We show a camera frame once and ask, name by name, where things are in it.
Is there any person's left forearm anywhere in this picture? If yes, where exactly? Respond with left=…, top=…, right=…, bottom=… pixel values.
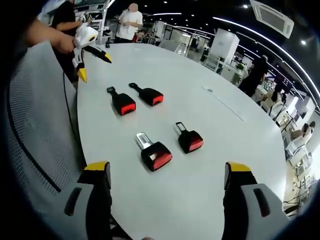
left=24, top=17, right=59, bottom=49

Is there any black metal seat belt tongue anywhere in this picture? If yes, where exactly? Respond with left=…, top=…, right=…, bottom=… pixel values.
left=175, top=121, right=204, bottom=155

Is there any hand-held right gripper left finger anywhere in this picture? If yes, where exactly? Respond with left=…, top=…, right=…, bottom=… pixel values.
left=63, top=161, right=112, bottom=240

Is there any silver metal seat belt tongue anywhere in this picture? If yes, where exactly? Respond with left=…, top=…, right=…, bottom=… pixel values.
left=135, top=131, right=174, bottom=173

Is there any white desk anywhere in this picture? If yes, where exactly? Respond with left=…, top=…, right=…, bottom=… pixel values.
left=219, top=61, right=249, bottom=85

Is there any grey perforated chair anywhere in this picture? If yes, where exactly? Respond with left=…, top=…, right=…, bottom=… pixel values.
left=6, top=40, right=87, bottom=196

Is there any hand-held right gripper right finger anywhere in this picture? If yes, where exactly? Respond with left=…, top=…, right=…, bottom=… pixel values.
left=222, top=161, right=285, bottom=240

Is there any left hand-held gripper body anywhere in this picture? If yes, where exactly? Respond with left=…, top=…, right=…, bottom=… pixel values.
left=73, top=23, right=99, bottom=50

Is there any ceiling air conditioner vent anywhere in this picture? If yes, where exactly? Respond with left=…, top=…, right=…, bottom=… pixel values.
left=249, top=0, right=295, bottom=40

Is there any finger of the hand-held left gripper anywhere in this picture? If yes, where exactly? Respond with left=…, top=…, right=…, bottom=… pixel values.
left=84, top=45, right=113, bottom=64
left=72, top=48, right=89, bottom=83

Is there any black cable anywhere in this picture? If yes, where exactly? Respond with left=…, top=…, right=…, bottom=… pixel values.
left=61, top=71, right=81, bottom=153

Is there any black seat belt buckle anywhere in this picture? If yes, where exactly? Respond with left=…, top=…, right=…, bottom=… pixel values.
left=128, top=82, right=165, bottom=107
left=106, top=86, right=137, bottom=117

